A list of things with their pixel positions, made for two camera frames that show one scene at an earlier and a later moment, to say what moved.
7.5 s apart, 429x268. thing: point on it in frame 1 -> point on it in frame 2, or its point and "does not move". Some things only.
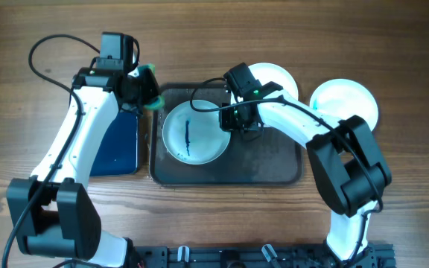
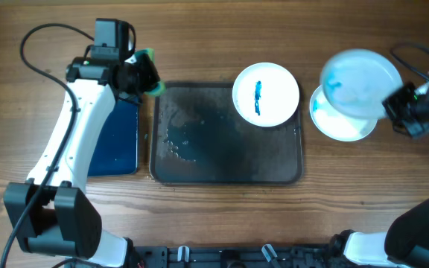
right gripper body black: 233,119 -> 405,109
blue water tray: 116,153 does not move
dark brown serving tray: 248,161 does not move
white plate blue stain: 195,138 -> 357,82
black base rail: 375,255 does not move
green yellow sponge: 159,103 -> 161,88
